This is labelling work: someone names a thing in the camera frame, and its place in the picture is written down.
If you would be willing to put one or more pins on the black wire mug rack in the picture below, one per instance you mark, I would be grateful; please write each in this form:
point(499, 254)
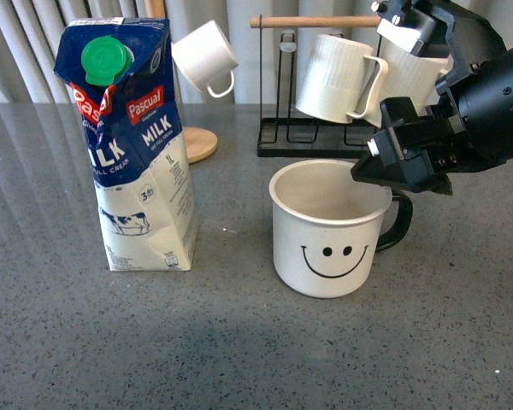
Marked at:
point(284, 134)

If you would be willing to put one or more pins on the right ribbed cream mug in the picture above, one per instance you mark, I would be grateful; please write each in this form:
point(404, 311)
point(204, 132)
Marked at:
point(407, 76)

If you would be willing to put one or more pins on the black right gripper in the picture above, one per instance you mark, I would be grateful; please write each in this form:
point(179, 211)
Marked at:
point(416, 152)

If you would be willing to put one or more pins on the white pleated curtain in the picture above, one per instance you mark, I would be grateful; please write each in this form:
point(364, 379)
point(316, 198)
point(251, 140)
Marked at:
point(30, 33)

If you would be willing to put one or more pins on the white mug on tree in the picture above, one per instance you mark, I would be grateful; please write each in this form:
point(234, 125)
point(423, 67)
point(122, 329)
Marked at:
point(205, 55)

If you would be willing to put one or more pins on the blue white milk carton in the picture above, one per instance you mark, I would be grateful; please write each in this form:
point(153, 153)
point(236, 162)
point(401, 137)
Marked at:
point(121, 74)

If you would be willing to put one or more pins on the left ribbed cream mug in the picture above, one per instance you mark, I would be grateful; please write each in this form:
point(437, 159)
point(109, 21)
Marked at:
point(343, 80)

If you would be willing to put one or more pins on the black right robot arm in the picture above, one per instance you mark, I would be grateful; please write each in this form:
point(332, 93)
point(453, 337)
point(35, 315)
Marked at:
point(470, 129)

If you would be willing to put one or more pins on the white smiley enamel cup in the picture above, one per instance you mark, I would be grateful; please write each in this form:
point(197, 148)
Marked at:
point(327, 227)

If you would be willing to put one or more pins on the ribbed cream mug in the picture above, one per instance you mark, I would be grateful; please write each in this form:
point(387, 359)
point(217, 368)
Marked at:
point(407, 76)
point(343, 80)

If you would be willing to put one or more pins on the wooden mug tree stand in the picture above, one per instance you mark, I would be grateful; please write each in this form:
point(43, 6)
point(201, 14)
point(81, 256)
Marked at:
point(200, 143)

